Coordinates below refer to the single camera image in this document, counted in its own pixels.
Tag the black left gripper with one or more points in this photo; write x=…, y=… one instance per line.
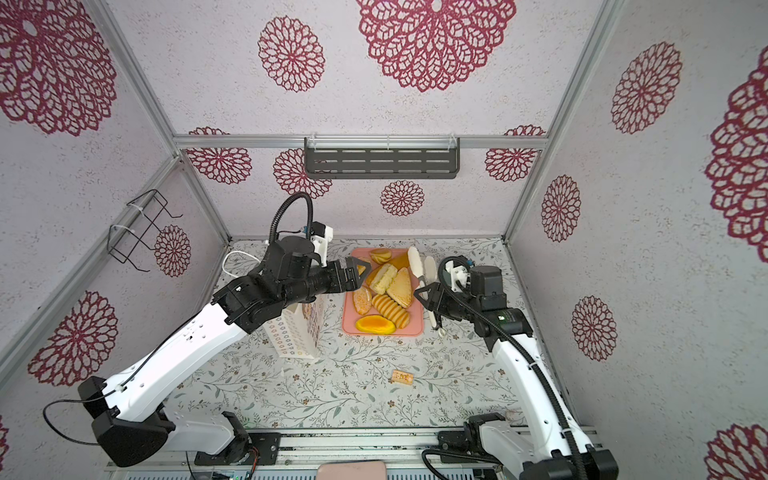
x=334, y=270

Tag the white printed paper bag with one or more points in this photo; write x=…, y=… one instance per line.
x=296, y=333

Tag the pale scored bread loaf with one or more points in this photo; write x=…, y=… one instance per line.
x=384, y=276

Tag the yellow orange oval bread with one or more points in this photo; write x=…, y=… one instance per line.
x=376, y=325

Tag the black wire wall rack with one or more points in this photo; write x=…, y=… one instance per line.
x=124, y=239

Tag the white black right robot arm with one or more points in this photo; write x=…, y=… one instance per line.
x=556, y=446

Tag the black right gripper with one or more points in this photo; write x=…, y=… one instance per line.
x=431, y=304

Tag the ridged long golden bread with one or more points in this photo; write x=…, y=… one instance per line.
x=390, y=309

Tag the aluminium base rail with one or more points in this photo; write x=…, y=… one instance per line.
x=303, y=449

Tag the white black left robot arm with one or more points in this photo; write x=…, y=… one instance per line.
x=130, y=420

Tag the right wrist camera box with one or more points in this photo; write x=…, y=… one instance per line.
x=464, y=276

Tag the small round yellow bun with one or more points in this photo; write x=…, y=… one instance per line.
x=380, y=255

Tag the small tan cracker block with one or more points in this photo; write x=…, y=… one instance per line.
x=402, y=377

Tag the pink rectangular tray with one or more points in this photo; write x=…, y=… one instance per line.
x=349, y=318

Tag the dark grey wall shelf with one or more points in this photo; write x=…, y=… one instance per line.
x=382, y=159

